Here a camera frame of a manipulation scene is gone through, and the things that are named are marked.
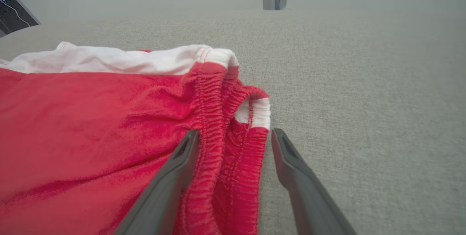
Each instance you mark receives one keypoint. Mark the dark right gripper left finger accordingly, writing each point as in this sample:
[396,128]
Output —
[164,195]

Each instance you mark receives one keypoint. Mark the red and white basketball jersey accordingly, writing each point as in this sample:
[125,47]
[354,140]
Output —
[91,129]

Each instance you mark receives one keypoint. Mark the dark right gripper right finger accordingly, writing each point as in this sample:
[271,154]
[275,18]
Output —
[309,195]

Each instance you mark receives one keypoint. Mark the grey fabric sofa cushion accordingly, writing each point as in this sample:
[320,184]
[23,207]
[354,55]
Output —
[364,100]

